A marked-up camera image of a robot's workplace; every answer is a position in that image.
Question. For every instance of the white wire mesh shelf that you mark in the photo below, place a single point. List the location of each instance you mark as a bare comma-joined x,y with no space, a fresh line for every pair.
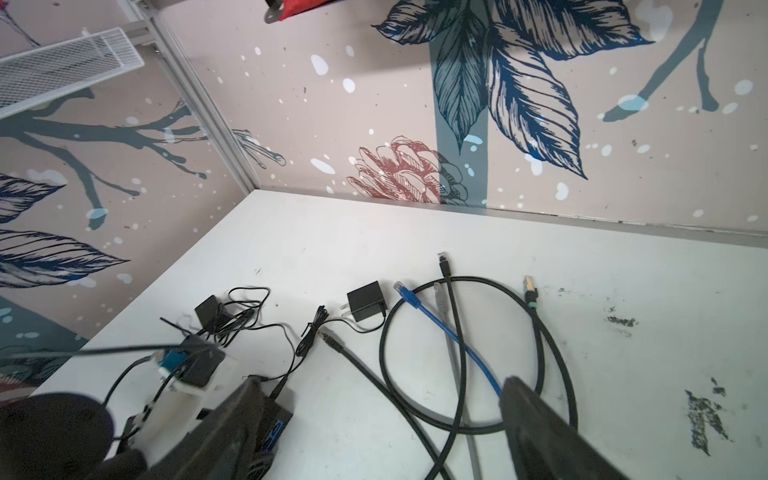
46,73

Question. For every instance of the black network switch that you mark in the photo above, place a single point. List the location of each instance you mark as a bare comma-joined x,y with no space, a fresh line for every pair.
273,423

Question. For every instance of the black power adapter with cable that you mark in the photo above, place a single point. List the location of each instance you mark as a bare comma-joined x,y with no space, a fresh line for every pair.
221,322

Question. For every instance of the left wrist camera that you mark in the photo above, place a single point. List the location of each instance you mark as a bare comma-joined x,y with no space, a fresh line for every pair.
174,408

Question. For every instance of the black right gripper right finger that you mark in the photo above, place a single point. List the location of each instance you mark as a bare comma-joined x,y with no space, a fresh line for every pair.
541,444

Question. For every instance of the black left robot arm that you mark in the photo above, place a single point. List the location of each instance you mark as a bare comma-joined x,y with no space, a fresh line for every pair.
62,436

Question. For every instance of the small black plug adapter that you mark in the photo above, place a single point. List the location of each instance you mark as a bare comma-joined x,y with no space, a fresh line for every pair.
362,303

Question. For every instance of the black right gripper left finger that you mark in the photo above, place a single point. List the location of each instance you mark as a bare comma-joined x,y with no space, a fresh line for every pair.
222,446

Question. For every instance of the red cassava chips bag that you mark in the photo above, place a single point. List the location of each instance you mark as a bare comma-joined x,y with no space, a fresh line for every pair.
279,10

